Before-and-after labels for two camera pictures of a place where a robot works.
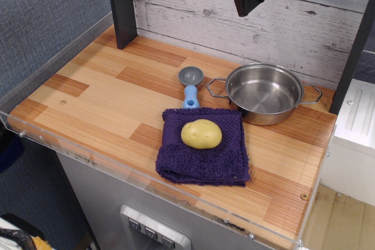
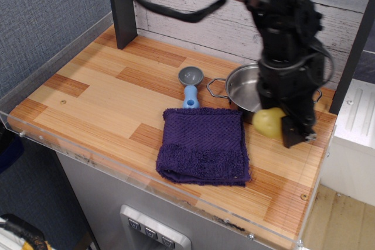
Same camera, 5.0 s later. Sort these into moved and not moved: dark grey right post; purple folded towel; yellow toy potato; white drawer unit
Moved: yellow toy potato
Not moved: white drawer unit; purple folded towel; dark grey right post
